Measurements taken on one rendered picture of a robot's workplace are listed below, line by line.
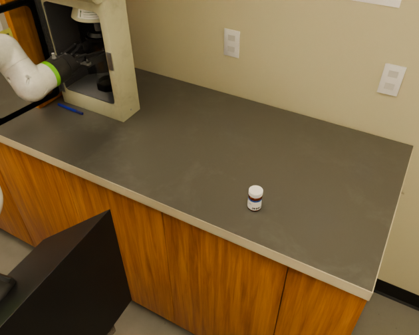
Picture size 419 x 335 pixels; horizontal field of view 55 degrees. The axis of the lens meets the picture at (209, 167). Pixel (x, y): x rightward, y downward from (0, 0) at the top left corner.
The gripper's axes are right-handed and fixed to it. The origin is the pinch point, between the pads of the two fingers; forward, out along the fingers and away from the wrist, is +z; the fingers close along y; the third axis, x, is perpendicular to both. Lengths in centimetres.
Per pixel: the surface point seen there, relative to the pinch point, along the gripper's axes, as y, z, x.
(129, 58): -13.9, -0.6, 1.7
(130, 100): -14.0, -3.4, 18.5
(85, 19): -2.5, -7.5, -13.0
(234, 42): -41, 33, 3
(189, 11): -20.0, 33.7, -5.7
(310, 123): -80, 26, 26
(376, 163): -108, 14, 26
